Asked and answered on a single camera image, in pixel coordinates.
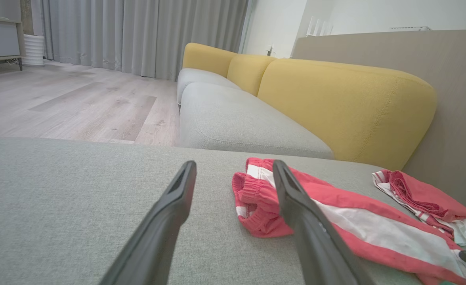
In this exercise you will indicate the wide yellow sofa back cushion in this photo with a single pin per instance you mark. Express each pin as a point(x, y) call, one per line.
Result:
point(344, 103)

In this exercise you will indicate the flat white device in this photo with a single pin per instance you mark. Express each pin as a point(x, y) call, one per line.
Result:
point(411, 28)

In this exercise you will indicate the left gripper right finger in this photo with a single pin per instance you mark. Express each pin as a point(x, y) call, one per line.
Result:
point(316, 245)

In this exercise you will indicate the large grey sofa chaise cushion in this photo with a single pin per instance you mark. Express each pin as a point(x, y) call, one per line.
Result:
point(58, 198)

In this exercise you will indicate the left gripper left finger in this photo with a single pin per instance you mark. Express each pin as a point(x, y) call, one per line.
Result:
point(157, 237)

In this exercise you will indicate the red white basketball jersey shirt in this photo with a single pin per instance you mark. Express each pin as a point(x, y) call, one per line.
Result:
point(423, 194)

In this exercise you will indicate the red shorts with white stripe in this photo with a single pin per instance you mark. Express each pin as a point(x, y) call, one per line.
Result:
point(375, 225)

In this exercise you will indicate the narrow yellow sofa back cushion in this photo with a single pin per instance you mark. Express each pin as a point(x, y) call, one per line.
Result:
point(249, 73)

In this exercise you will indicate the grey curtain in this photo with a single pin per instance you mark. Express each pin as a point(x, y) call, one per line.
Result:
point(138, 35)

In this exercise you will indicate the white router with antennas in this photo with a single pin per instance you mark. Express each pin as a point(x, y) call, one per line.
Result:
point(310, 27)

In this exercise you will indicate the short grey sofa seat cushion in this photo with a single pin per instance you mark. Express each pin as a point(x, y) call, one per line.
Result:
point(197, 77)

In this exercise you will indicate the long grey sofa seat cushion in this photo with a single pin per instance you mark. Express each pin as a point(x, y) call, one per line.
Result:
point(237, 122)

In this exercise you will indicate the yellow sofa end back cushion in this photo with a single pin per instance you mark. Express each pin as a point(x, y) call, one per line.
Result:
point(207, 59)

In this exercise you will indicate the beige partition panel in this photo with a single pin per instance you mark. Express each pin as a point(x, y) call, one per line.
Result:
point(375, 51)

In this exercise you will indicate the white ribbed pot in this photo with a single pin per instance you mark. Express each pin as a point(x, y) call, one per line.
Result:
point(33, 49)

